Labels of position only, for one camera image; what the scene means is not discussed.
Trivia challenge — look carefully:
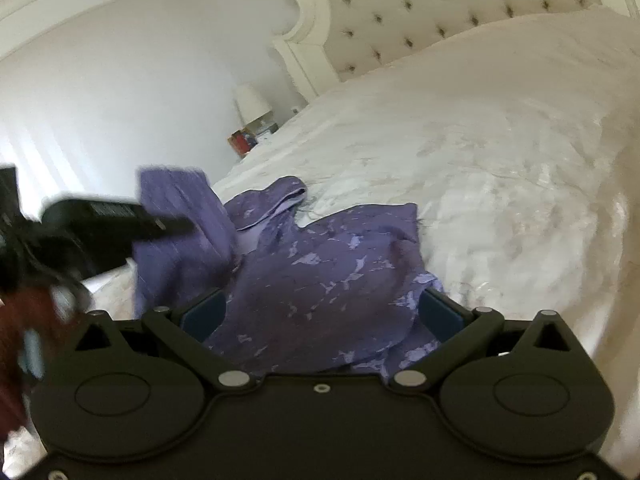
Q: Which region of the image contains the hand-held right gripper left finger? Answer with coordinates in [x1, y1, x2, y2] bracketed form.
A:
[75, 288, 251, 393]

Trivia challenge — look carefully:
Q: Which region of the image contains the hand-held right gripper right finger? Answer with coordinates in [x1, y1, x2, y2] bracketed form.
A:
[390, 288, 583, 393]

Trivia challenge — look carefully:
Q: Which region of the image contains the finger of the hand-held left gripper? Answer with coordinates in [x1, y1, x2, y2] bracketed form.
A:
[132, 207, 197, 245]

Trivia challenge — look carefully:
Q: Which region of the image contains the purple patterned garment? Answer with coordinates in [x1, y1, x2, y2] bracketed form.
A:
[134, 164, 446, 386]

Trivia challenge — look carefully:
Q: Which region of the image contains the person's left forearm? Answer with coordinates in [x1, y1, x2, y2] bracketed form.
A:
[0, 285, 48, 433]

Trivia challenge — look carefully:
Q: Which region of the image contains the white table lamp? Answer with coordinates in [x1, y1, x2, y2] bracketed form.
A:
[234, 82, 274, 128]

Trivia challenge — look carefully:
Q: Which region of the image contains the white floral bedspread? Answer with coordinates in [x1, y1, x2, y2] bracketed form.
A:
[0, 7, 640, 476]

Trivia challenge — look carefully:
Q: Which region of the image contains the cream tufted headboard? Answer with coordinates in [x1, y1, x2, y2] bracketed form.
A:
[272, 0, 636, 101]

